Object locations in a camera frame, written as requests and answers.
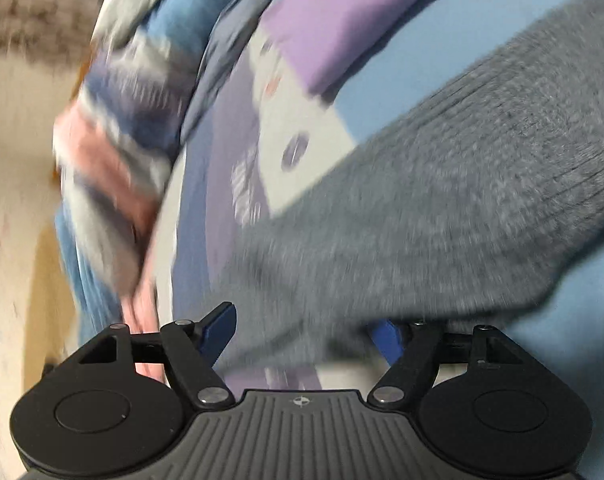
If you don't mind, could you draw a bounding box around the grey knitted sweater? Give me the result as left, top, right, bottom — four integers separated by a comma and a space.
210, 0, 604, 372

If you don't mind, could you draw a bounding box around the blue purple printed bed sheet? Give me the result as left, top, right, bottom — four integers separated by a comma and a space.
157, 0, 604, 479

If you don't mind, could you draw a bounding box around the striped crumpled quilt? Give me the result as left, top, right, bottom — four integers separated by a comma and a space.
52, 0, 271, 344

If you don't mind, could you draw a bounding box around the folded purple garment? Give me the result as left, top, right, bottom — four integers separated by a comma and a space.
262, 0, 418, 96

